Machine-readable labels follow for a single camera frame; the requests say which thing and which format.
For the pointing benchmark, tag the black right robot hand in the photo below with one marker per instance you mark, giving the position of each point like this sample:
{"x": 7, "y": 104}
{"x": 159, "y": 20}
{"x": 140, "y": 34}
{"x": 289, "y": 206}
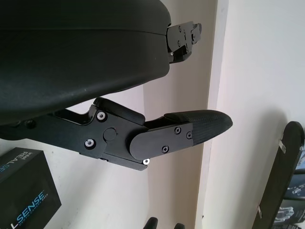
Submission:
{"x": 151, "y": 224}

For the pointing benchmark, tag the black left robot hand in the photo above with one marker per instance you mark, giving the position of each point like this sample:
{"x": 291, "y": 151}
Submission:
{"x": 71, "y": 59}

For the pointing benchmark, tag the black RealSense box lid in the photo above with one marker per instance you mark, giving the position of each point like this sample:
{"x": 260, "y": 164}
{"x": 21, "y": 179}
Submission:
{"x": 26, "y": 186}

